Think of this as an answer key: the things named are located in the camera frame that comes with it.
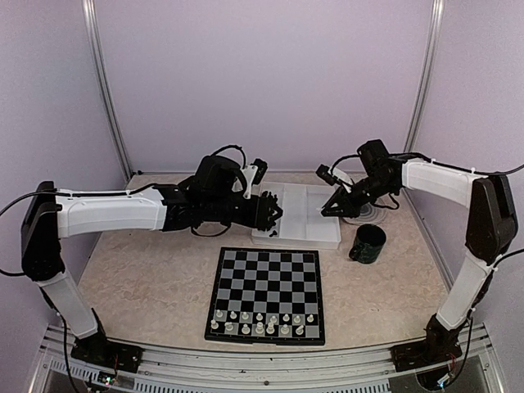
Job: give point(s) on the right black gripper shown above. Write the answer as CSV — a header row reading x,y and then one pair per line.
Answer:
x,y
347,207

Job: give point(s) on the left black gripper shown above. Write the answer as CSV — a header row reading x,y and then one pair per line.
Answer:
x,y
259,213

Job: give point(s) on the white plastic divided tray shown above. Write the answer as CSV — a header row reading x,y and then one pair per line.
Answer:
x,y
302,226

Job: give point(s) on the black and silver chessboard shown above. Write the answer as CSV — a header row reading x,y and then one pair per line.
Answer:
x,y
271,282

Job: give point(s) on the white chess rook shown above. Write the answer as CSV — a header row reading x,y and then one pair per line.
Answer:
x,y
270,328

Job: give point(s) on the white chess pawn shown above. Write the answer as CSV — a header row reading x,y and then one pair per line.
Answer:
x,y
245,329

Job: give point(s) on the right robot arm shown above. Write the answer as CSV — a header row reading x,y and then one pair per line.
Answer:
x,y
489,223

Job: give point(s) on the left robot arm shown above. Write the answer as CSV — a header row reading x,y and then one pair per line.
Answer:
x,y
219,192

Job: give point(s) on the white plate with rings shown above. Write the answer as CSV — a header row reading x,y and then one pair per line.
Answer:
x,y
368,215

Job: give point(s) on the dark green mug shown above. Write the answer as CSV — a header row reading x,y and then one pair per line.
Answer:
x,y
368,243

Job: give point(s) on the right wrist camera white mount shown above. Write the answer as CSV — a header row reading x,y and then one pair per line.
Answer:
x,y
332,176

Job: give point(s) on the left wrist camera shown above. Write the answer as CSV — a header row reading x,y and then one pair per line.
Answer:
x,y
253,175

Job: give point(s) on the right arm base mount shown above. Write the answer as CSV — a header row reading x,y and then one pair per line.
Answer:
x,y
413,356

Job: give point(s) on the right aluminium frame post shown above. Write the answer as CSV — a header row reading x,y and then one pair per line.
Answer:
x,y
433,36

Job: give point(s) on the aluminium frame post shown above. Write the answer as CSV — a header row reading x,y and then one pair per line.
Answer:
x,y
433,36
95,43

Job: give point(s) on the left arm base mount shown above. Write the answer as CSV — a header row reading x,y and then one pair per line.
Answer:
x,y
109,354

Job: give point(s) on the left aluminium frame post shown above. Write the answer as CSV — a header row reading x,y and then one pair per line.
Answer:
x,y
95,43

